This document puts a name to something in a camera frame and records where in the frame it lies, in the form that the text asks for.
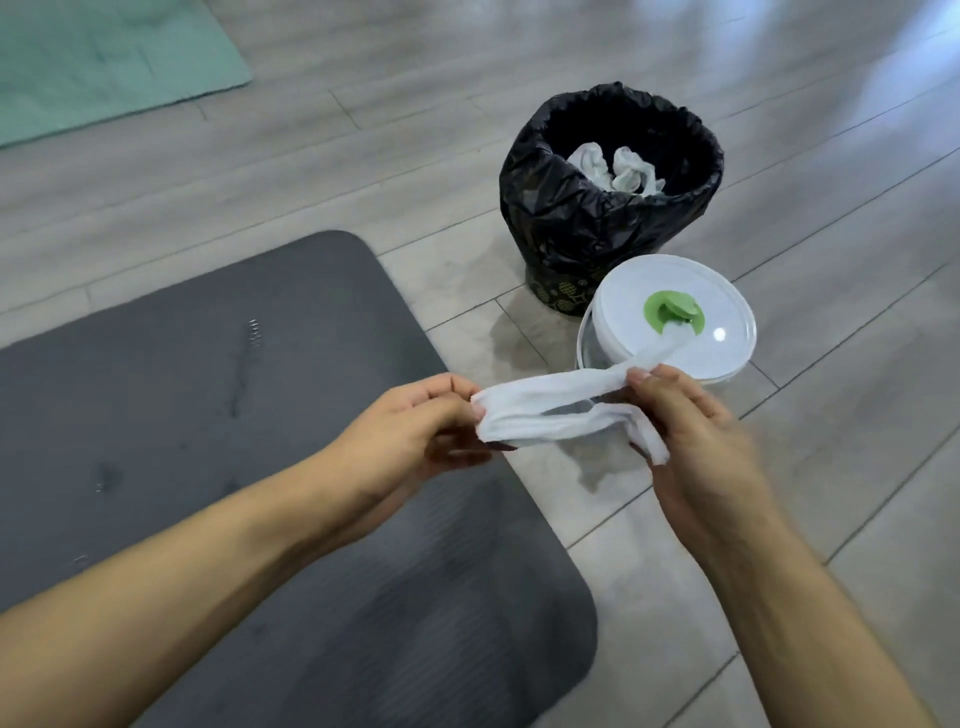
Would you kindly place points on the person's left hand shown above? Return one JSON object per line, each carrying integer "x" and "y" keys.
{"x": 397, "y": 442}

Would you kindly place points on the person's right hand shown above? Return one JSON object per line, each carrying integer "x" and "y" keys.
{"x": 705, "y": 465}

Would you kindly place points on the white wipe tub green spout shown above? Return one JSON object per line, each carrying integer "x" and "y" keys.
{"x": 637, "y": 292}

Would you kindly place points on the dark grey yoga mat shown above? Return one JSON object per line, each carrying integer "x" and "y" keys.
{"x": 187, "y": 420}

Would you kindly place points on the person's right forearm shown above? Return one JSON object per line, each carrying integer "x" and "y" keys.
{"x": 810, "y": 645}

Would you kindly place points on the person's left forearm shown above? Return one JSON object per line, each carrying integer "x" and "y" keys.
{"x": 150, "y": 615}

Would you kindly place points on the teal floor mat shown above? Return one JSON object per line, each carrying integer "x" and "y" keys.
{"x": 90, "y": 67}

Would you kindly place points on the black patterned trash bin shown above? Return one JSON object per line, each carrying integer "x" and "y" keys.
{"x": 559, "y": 292}

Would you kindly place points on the black trash bag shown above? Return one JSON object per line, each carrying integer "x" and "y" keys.
{"x": 570, "y": 225}

